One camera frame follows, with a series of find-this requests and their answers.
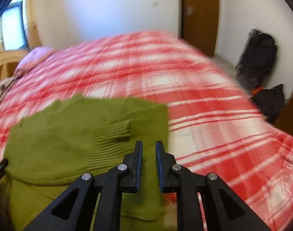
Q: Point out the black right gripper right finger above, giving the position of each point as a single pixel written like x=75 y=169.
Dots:
x=204 y=202

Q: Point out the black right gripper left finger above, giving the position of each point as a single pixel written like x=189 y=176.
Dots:
x=93 y=202

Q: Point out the green knitted sweater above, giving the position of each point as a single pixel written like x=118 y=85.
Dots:
x=49 y=150

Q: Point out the beige patterned pillow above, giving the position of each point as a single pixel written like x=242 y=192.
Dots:
x=5 y=86

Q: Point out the red white plaid bedspread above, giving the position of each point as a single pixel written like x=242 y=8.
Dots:
x=212 y=126

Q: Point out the wooden headboard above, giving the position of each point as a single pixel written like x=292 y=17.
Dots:
x=9 y=61

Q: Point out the black bag on floor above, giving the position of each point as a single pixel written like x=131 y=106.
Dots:
x=270 y=102

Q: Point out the pink pillow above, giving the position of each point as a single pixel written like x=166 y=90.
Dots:
x=33 y=59

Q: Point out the yellow curtain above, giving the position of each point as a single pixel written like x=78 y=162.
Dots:
x=30 y=26

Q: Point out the window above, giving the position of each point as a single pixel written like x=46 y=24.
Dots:
x=13 y=24

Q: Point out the black folded chair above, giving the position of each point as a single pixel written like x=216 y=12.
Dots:
x=257 y=60

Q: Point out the brown wooden door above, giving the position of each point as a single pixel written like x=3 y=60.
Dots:
x=199 y=24

